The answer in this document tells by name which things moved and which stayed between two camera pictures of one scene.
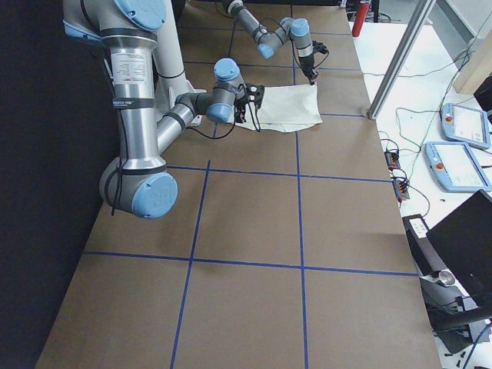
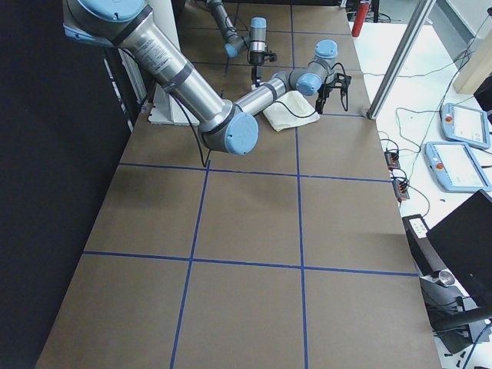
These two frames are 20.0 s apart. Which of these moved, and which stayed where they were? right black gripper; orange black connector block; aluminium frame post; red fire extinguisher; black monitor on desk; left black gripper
Moved: left black gripper; right black gripper
Stayed: red fire extinguisher; black monitor on desk; aluminium frame post; orange black connector block
